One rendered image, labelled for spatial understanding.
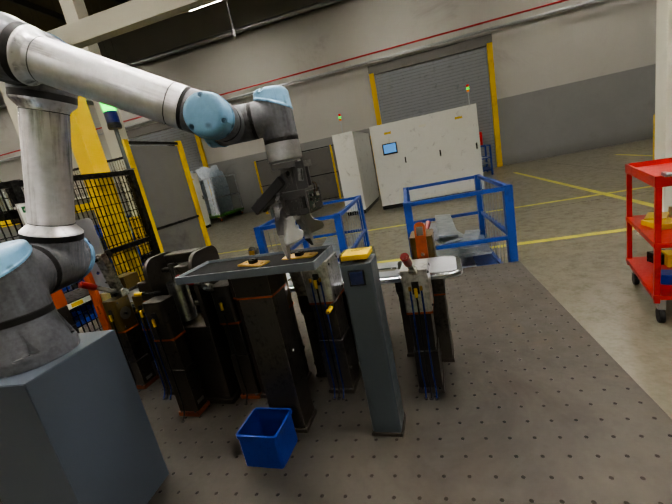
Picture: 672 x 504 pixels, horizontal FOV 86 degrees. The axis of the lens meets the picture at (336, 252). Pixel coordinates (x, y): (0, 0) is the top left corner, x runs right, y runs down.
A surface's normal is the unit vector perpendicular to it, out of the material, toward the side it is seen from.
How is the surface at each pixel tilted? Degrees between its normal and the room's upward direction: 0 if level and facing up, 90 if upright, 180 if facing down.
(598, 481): 0
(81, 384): 90
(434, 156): 90
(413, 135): 90
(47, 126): 102
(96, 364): 90
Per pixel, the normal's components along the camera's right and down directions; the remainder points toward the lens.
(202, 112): 0.05, 0.23
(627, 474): -0.20, -0.95
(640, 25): -0.19, 0.27
